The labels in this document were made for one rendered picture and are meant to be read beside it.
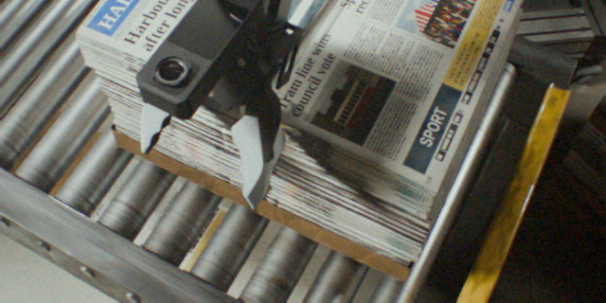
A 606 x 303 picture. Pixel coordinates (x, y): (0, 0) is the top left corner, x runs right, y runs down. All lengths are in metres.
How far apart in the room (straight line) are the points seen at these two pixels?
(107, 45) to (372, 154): 0.27
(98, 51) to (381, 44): 0.27
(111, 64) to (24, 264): 1.11
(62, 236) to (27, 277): 0.90
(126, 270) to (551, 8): 1.36
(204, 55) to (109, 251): 0.39
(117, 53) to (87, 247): 0.26
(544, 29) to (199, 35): 1.37
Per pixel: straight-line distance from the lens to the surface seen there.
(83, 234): 0.87
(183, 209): 0.86
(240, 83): 0.57
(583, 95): 2.04
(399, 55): 0.68
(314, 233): 0.80
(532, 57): 1.02
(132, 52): 0.69
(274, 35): 0.59
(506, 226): 0.85
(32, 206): 0.90
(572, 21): 1.87
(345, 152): 0.62
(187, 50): 0.53
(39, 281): 1.76
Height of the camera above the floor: 1.57
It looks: 60 degrees down
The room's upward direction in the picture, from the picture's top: 2 degrees clockwise
